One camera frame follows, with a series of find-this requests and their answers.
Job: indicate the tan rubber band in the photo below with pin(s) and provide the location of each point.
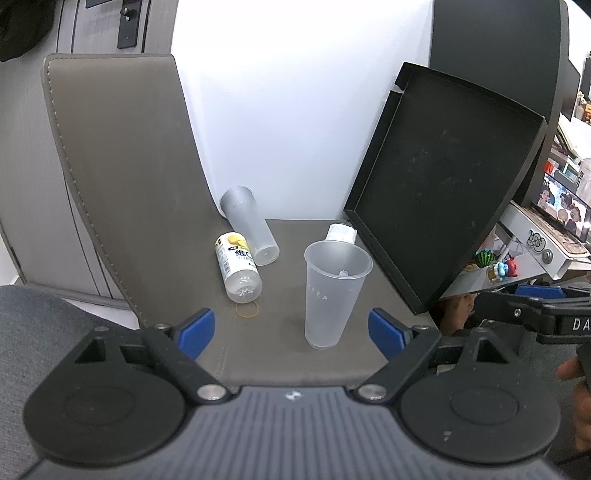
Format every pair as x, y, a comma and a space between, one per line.
236, 311

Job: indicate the black rectangular tray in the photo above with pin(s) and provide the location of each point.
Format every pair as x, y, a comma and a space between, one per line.
443, 184

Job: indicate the person's bare foot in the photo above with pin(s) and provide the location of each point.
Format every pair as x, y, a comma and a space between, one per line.
457, 314

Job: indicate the watermelon toy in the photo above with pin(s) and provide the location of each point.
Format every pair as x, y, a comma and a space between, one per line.
487, 258

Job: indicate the phone with lit screen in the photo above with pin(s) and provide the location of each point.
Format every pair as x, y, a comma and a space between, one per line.
561, 207

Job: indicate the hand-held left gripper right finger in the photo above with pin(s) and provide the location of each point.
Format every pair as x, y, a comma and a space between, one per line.
385, 331

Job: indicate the white printed box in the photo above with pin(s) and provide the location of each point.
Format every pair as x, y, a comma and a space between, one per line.
540, 240

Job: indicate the yellow label plastic bottle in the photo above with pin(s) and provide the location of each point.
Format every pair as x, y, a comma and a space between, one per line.
238, 272

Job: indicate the grey cloth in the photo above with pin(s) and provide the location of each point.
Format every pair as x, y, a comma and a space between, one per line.
37, 332

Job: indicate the white label clear bottle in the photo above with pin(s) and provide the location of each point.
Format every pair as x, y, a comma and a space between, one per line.
340, 232

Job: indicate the translucent plastic container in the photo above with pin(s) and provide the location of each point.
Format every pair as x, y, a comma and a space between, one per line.
585, 175

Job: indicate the grey leather mat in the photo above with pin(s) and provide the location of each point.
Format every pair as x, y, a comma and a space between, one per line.
129, 184

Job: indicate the translucent plastic cup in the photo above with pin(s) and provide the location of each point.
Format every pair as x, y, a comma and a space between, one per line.
332, 304
249, 221

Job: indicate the blue toy figure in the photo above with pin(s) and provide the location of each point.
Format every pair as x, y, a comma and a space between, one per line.
503, 270

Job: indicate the person's right hand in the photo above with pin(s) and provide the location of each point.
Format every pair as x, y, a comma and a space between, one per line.
579, 429

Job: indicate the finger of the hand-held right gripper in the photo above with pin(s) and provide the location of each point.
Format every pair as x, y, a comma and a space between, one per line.
538, 291
503, 307

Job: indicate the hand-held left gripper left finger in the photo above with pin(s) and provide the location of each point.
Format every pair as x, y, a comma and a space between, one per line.
198, 331

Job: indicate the black cloth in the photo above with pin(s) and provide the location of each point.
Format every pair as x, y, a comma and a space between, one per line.
21, 30

